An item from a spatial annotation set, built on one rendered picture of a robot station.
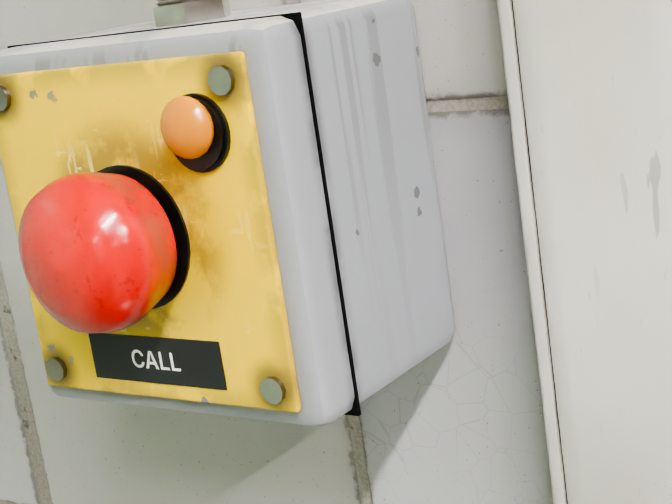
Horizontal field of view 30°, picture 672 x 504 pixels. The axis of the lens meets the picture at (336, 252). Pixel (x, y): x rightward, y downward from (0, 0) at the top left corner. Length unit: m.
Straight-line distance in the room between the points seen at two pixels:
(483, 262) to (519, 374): 0.03
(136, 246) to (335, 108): 0.06
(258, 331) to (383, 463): 0.10
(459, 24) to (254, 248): 0.09
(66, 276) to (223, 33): 0.07
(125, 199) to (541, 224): 0.10
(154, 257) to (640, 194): 0.12
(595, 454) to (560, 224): 0.06
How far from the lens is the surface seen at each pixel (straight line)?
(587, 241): 0.32
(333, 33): 0.31
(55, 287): 0.31
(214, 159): 0.30
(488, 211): 0.35
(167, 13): 0.34
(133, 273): 0.30
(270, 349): 0.30
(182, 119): 0.29
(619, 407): 0.33
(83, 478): 0.49
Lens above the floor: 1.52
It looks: 13 degrees down
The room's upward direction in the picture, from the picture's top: 9 degrees counter-clockwise
